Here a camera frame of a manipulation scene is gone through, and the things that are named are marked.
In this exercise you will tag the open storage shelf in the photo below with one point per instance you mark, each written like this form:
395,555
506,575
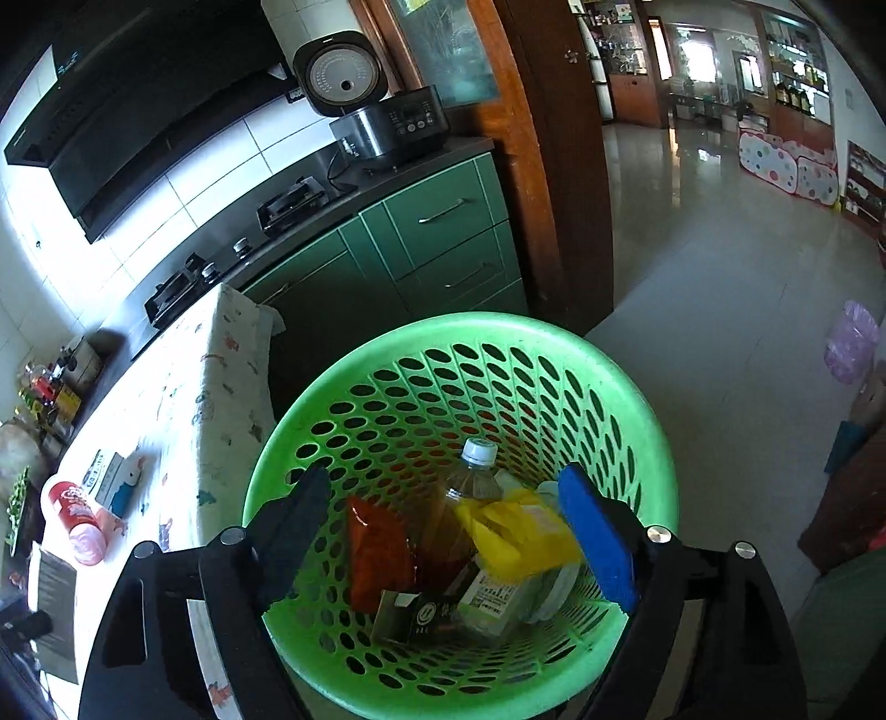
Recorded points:
865,183

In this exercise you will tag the white printed paper sheet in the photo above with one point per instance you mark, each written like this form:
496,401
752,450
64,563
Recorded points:
55,602

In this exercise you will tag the red paper cup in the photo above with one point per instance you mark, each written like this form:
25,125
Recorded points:
69,512

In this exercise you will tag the amber tea bottle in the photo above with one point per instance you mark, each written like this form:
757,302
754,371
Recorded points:
464,512

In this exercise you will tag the clear plastic container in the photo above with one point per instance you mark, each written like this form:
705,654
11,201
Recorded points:
554,592

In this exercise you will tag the green plastic basket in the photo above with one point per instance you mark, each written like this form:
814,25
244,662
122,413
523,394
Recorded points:
415,346

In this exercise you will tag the pink plastic bag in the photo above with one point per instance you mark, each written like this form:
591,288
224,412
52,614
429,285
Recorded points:
851,343

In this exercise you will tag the wooden door frame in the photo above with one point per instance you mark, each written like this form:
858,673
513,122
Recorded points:
554,173

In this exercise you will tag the wooden display cabinet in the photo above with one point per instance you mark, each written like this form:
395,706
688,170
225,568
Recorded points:
633,83

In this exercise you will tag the white blue milk carton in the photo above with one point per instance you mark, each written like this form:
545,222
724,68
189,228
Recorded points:
104,474

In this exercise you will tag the black cardboard box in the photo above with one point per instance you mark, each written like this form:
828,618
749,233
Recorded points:
429,613

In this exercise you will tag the green kitchen cabinet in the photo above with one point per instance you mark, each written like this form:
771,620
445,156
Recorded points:
443,242

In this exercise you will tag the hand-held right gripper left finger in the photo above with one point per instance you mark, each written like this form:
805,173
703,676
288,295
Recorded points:
297,536

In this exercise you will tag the glass display cabinet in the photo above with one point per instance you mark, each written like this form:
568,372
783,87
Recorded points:
796,69

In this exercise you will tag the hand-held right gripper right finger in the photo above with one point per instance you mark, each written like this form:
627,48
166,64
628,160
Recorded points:
599,536

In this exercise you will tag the black rice cooker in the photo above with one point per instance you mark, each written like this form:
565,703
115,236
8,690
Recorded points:
374,124

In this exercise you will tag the group of condiment bottles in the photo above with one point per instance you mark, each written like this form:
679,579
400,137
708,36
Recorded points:
52,391

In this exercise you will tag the orange snack packet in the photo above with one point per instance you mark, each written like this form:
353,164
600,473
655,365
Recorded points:
377,554

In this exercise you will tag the yellow snack packet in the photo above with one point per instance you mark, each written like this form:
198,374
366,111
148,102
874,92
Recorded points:
512,533

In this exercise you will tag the black gas stove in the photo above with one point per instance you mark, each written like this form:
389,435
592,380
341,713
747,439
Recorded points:
291,204

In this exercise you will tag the polka-dot playpen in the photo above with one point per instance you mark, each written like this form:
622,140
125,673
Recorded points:
789,166

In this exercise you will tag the black range hood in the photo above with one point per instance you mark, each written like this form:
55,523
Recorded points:
138,104

